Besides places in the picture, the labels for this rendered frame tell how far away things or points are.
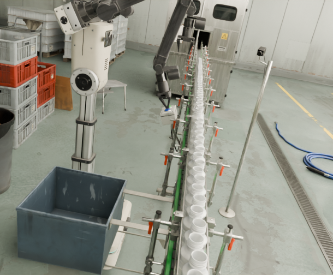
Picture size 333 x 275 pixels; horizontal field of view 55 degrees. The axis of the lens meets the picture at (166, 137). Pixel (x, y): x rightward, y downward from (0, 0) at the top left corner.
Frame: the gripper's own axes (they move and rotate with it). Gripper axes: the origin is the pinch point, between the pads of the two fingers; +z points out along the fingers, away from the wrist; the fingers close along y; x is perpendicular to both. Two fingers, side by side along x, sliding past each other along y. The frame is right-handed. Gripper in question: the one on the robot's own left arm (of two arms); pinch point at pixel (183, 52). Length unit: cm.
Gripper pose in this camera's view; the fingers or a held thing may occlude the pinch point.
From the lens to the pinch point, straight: 202.0
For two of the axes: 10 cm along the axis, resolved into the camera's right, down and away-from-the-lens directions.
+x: -1.0, 3.8, -9.2
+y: -9.8, -1.8, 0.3
